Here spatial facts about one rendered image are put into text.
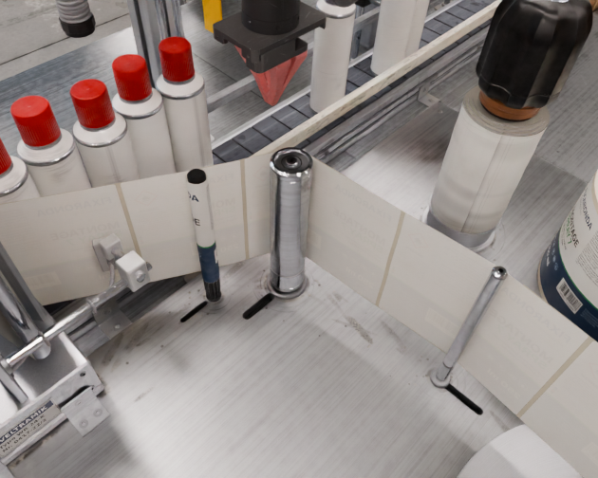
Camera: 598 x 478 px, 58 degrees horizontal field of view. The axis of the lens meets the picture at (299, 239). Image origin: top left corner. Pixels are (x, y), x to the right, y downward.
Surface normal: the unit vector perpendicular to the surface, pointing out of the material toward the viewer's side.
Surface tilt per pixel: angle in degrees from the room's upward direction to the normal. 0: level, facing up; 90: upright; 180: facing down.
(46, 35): 0
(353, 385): 0
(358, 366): 0
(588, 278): 90
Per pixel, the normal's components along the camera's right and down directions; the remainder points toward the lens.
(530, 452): 0.04, -0.63
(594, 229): -0.99, 0.06
